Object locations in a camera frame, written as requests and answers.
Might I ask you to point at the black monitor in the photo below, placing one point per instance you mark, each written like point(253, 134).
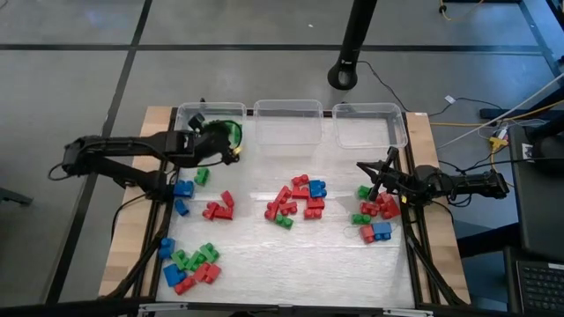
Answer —
point(542, 211)

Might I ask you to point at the dark metal beam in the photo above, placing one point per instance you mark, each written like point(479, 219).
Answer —
point(535, 26)

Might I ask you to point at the red plastic building block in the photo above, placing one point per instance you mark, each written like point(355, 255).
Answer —
point(184, 286)
point(313, 214)
point(201, 273)
point(210, 211)
point(271, 211)
point(367, 234)
point(224, 214)
point(213, 273)
point(227, 199)
point(289, 208)
point(369, 208)
point(316, 203)
point(300, 193)
point(283, 194)
point(300, 180)

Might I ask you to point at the large red building block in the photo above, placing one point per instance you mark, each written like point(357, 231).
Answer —
point(390, 209)

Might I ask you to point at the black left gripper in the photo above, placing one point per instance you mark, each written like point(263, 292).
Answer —
point(207, 149)

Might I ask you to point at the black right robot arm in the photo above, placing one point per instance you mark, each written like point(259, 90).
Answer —
point(476, 185)

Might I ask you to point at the grey furniture foot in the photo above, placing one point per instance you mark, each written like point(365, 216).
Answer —
point(13, 196)

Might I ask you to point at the white translucent table mat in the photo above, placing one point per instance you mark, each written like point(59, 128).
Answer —
point(286, 264)

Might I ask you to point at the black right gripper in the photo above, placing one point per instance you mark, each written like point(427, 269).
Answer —
point(405, 185)

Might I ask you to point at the white paper tag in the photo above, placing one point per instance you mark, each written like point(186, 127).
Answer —
point(450, 99)

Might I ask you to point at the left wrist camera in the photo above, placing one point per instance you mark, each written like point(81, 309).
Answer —
point(197, 122)

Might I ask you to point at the clear plastic bin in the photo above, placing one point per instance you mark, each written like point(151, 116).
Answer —
point(286, 119)
point(370, 127)
point(185, 112)

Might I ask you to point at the yellow power plug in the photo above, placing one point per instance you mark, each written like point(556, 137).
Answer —
point(498, 143)

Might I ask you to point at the green plastic building block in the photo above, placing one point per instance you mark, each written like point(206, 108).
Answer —
point(362, 193)
point(202, 177)
point(195, 262)
point(210, 253)
point(361, 218)
point(231, 134)
point(179, 259)
point(284, 222)

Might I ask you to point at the black camera stand pole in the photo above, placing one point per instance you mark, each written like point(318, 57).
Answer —
point(352, 44)

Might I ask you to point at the black laptop keyboard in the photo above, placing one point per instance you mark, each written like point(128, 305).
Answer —
point(542, 286)

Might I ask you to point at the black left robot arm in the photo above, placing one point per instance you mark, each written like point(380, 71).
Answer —
point(132, 145)

